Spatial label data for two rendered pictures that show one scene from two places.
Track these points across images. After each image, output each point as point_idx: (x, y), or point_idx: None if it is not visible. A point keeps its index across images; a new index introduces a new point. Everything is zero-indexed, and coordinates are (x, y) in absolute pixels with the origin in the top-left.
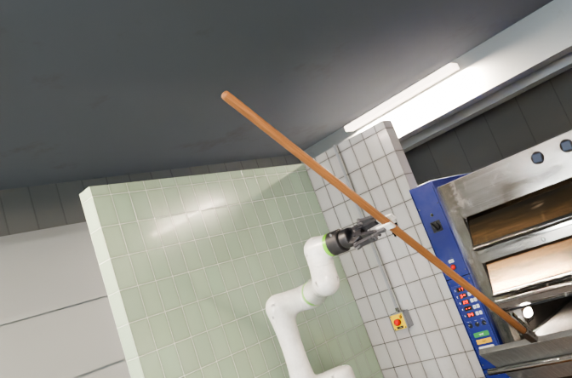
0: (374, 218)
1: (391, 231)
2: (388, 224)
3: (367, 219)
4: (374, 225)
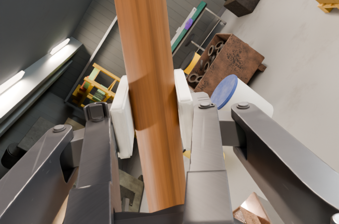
0: (165, 15)
1: (182, 152)
2: (184, 74)
3: (38, 171)
4: (117, 172)
